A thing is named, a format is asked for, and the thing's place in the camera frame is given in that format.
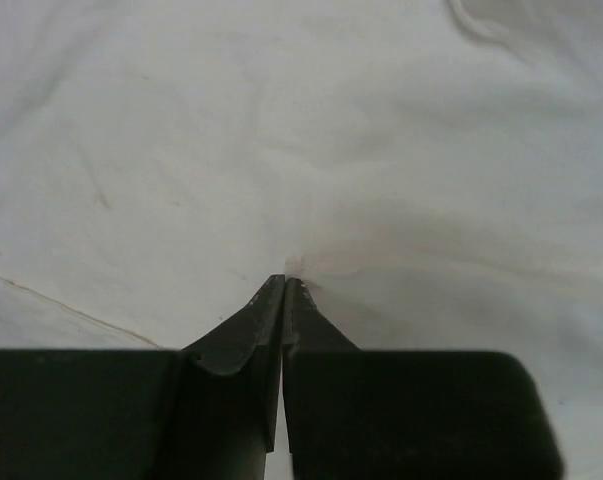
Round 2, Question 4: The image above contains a white t shirt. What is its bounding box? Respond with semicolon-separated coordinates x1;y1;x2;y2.
0;1;603;479

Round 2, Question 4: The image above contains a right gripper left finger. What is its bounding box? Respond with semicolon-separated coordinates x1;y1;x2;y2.
0;275;285;479

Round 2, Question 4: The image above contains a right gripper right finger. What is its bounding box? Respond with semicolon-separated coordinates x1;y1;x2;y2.
282;279;564;479

